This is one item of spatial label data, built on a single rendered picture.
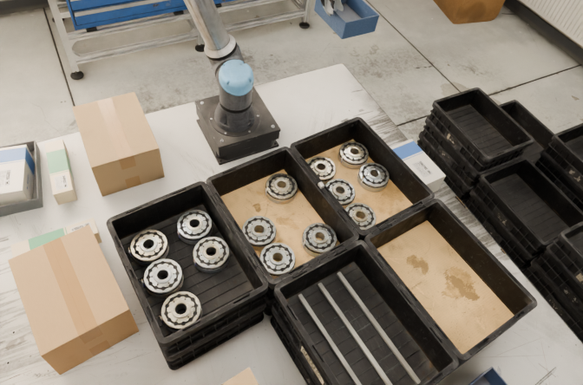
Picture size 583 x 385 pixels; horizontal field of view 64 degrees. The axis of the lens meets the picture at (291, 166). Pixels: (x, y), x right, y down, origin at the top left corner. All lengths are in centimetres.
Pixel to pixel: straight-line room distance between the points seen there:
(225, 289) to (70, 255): 44
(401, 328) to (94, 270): 85
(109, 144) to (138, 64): 173
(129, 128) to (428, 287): 109
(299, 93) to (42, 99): 175
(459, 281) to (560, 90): 260
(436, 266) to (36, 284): 112
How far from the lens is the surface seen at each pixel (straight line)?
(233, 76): 160
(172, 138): 186
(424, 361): 137
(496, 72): 380
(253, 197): 151
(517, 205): 241
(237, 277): 137
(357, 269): 142
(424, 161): 179
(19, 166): 178
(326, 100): 204
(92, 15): 312
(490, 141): 245
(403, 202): 159
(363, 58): 351
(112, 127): 171
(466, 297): 148
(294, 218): 147
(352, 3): 192
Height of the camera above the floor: 206
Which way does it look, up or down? 50 degrees down
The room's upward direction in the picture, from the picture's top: 8 degrees clockwise
